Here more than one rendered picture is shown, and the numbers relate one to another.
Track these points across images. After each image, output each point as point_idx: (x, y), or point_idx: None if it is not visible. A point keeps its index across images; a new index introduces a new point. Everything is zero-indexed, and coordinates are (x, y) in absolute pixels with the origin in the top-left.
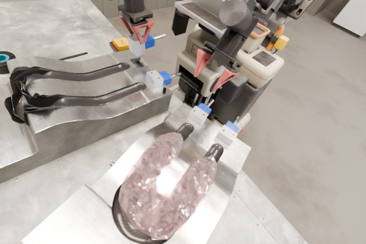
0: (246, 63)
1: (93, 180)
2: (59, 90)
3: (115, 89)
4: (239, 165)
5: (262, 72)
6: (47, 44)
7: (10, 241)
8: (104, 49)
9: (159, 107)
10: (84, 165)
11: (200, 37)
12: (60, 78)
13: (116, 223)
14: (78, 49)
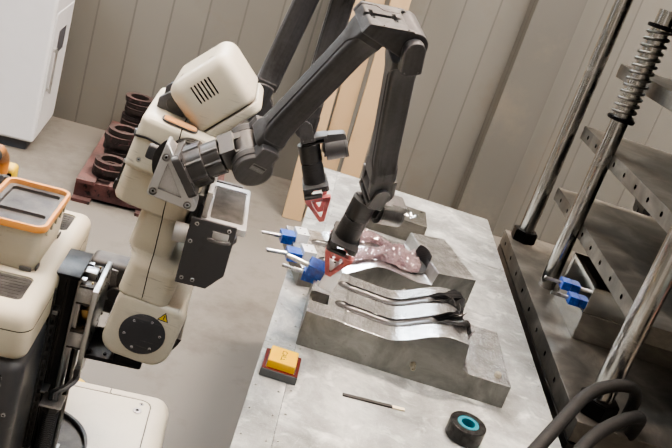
0: (80, 241)
1: None
2: (432, 306)
3: (371, 299)
4: (313, 231)
5: (89, 223)
6: (395, 440)
7: (477, 325)
8: (308, 385)
9: None
10: None
11: (171, 258)
12: (424, 316)
13: (424, 270)
14: (351, 407)
